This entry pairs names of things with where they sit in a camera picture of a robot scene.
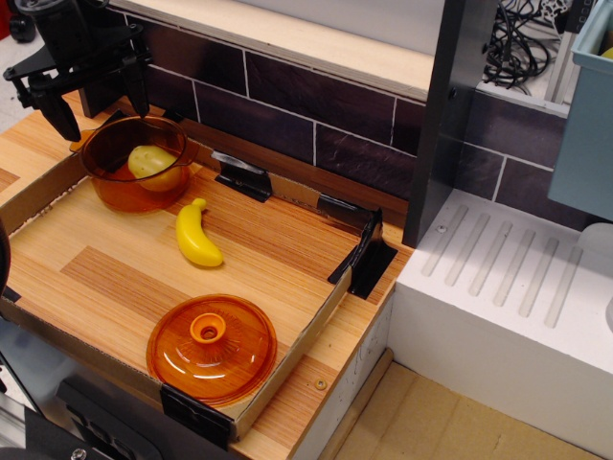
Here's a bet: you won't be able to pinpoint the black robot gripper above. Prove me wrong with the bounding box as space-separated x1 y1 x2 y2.
3 1 151 142

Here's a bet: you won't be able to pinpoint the yellow toy potato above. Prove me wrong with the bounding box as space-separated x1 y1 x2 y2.
127 145 182 192

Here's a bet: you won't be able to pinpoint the orange transparent pot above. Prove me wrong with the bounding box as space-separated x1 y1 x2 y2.
70 115 198 213

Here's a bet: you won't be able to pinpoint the cardboard fence with black tape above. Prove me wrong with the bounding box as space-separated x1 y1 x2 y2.
0 107 398 451

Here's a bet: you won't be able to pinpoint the orange transparent pot lid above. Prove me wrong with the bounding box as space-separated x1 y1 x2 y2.
147 294 277 406

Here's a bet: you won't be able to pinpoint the yellow toy banana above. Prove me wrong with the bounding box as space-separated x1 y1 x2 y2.
175 198 223 267

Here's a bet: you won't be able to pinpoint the brass screw in counter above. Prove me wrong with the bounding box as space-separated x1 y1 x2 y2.
314 379 328 391

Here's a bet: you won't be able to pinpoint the white dish drainer block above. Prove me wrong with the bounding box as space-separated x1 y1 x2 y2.
388 192 612 458

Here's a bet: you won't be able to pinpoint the light blue bin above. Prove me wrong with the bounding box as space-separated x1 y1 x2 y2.
548 1 612 220

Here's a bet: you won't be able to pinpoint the dark grey vertical post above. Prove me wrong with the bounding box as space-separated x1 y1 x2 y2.
402 0 497 248

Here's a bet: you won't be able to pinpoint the tangled black cables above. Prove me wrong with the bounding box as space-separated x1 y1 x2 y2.
481 0 564 95

